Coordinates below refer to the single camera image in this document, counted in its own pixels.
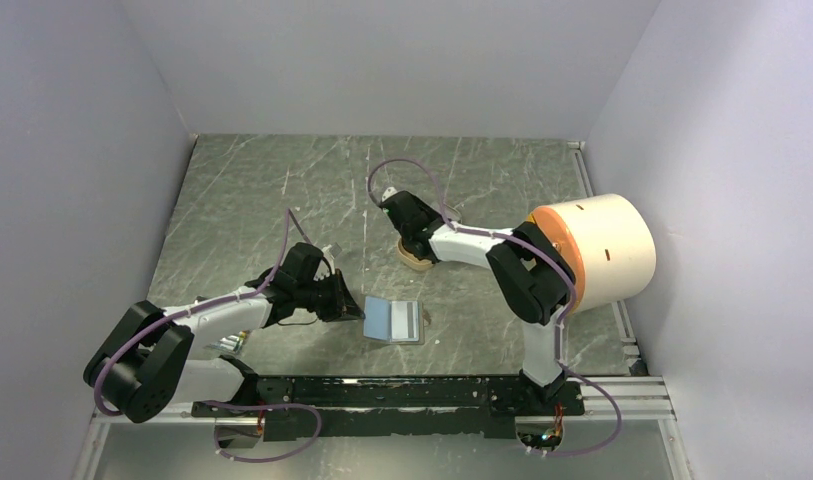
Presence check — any pack of coloured markers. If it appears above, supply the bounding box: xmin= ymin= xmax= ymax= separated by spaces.
xmin=207 ymin=331 xmax=249 ymax=354

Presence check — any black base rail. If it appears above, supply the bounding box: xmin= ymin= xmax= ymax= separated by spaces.
xmin=191 ymin=374 xmax=585 ymax=441

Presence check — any white VIP credit card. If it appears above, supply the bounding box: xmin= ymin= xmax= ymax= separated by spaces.
xmin=389 ymin=301 xmax=422 ymax=343

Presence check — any beige oval tray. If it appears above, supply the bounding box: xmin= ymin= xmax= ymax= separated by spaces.
xmin=396 ymin=205 xmax=462 ymax=272

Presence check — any aluminium frame rail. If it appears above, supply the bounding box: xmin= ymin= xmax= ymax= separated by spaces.
xmin=75 ymin=375 xmax=690 ymax=479

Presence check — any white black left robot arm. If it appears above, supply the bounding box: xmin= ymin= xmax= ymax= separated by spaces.
xmin=83 ymin=242 xmax=365 ymax=423

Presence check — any grey card holder wallet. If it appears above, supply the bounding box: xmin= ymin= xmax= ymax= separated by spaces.
xmin=362 ymin=296 xmax=426 ymax=345

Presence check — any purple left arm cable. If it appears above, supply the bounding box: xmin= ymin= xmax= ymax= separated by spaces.
xmin=93 ymin=208 xmax=325 ymax=464

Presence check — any cream cylinder orange lid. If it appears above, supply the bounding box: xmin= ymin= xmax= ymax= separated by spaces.
xmin=528 ymin=194 xmax=656 ymax=312

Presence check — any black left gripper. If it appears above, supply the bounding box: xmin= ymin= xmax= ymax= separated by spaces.
xmin=296 ymin=268 xmax=365 ymax=323

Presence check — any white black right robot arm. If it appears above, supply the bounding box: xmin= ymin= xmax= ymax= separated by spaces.
xmin=378 ymin=188 xmax=578 ymax=414

